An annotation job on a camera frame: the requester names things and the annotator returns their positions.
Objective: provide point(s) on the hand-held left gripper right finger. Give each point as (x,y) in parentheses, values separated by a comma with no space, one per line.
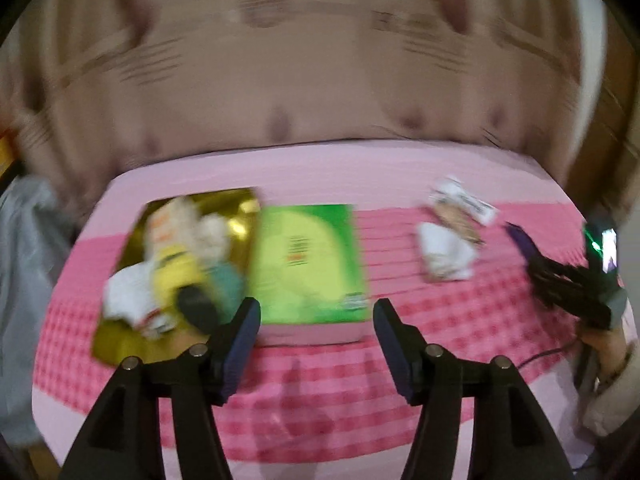
(395,345)

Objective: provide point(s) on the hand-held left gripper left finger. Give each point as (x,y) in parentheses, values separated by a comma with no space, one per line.
(240,345)

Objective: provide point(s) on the beige leaf print curtain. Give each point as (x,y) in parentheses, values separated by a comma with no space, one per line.
(320,60)

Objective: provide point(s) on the purple and black packet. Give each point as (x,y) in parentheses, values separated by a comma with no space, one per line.
(522,240)

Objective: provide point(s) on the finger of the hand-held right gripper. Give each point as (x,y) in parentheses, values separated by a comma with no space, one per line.
(575,302)
(557,270)

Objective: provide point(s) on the person's right hand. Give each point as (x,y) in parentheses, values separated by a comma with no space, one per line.
(602,352)

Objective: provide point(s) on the grey plastic bag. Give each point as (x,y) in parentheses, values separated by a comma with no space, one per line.
(25,285)

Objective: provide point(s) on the teal and yellow plush toy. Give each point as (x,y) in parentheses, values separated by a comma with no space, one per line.
(177,272)

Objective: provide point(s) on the white packet in tray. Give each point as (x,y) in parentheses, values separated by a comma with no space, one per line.
(125,290)

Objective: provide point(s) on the gold box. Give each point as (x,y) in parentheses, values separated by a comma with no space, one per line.
(235,210)

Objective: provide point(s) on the green tissue pack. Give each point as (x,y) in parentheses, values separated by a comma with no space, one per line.
(305,260)

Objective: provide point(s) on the pink checked blanket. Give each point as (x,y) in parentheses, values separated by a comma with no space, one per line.
(325,410)

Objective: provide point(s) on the white sachet packet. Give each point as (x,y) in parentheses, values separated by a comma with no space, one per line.
(467,200)

